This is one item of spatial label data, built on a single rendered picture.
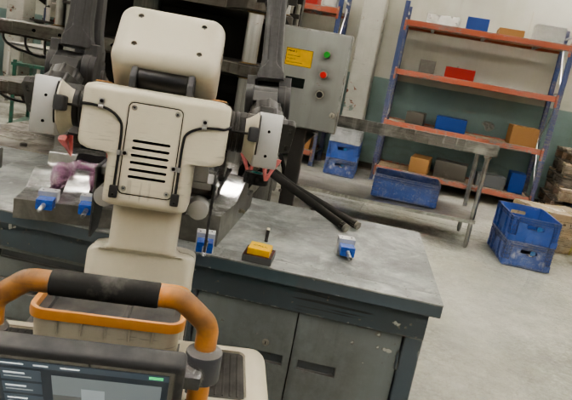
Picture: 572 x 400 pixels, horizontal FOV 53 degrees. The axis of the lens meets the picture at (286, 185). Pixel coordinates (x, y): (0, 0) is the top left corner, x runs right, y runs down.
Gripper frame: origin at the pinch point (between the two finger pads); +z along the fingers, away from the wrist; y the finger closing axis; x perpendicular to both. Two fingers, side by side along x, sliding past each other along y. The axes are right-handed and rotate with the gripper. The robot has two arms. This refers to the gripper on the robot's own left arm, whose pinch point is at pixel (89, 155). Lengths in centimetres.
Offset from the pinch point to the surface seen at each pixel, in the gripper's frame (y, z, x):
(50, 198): 8.3, 10.1, 8.3
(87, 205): -1.6, 9.6, 9.3
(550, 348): -238, 148, -71
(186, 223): -28.2, 12.6, 7.7
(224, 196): -37.6, 18.4, -12.6
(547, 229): -305, 179, -214
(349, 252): -75, 14, 8
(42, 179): 15.4, 16.9, -6.4
